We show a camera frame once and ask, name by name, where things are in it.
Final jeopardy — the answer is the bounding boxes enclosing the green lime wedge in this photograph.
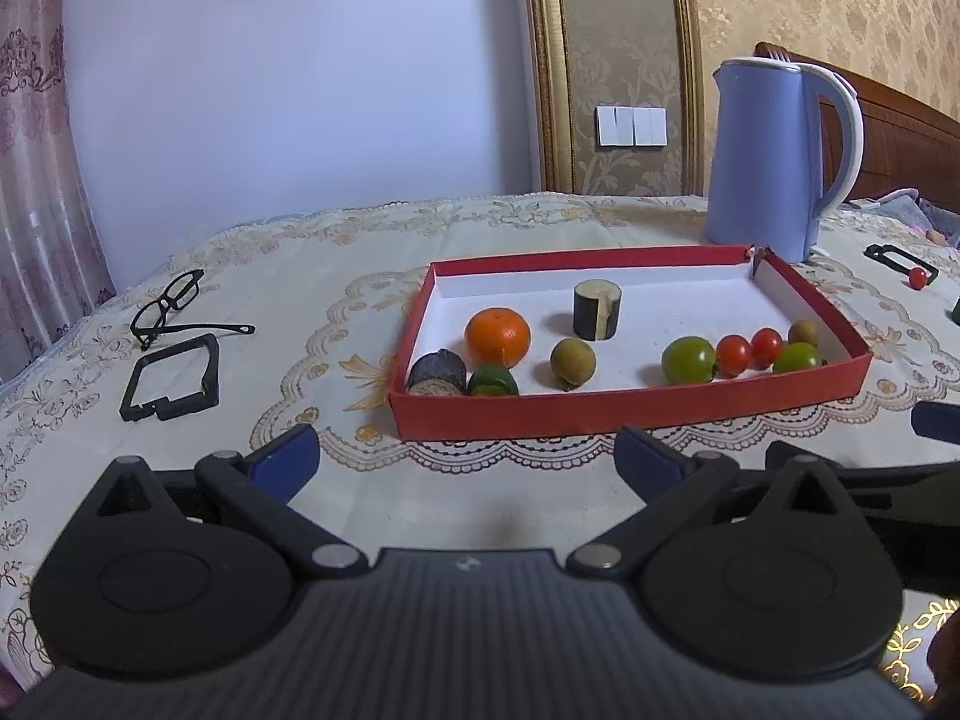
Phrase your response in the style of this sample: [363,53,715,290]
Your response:
[467,362,519,397]

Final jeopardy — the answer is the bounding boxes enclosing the black rectangular frame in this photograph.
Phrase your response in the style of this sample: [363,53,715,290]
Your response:
[119,333,220,422]
[864,242,939,289]

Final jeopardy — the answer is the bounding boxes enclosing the pink bedding clothes pile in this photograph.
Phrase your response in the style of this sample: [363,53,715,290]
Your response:
[850,187,960,249]

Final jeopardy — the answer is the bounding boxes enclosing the dark sugarcane piece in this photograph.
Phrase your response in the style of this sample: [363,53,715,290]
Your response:
[405,348,467,397]
[573,280,622,341]

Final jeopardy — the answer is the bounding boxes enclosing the green tomato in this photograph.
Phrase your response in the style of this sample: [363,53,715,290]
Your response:
[661,337,716,385]
[773,341,820,374]

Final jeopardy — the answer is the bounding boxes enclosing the blue electric kettle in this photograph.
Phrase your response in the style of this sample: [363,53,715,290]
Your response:
[704,57,866,263]

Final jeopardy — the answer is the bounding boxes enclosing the tan longan fruit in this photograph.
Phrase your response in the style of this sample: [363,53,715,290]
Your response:
[550,338,597,388]

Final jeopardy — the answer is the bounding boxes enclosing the brown longan fruit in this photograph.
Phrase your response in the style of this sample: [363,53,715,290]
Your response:
[788,319,820,348]

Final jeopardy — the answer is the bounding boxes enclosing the orange tangerine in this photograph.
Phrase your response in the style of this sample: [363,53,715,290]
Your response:
[464,307,532,369]

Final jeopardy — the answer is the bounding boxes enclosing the white wall switch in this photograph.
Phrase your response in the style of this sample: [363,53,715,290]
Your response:
[596,106,669,148]

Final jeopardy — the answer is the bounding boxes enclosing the pink curtain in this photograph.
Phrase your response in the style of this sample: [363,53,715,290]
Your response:
[0,0,114,382]

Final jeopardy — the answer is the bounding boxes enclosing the black rectangular frame left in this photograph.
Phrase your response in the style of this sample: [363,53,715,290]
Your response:
[119,333,220,422]

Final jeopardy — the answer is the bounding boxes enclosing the wooden headboard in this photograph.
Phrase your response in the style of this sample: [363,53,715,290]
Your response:
[755,43,960,211]

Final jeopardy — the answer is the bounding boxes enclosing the black rectangular frame right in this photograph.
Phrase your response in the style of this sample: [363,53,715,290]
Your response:
[864,242,939,289]

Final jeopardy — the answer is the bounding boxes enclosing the small red cherry tomato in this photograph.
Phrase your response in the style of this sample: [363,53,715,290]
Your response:
[908,266,928,291]

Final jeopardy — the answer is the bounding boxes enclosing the red shallow box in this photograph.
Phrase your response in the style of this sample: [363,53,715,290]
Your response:
[389,245,871,440]

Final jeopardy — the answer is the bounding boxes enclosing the black eyeglasses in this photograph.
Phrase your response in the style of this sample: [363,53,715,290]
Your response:
[130,268,256,351]

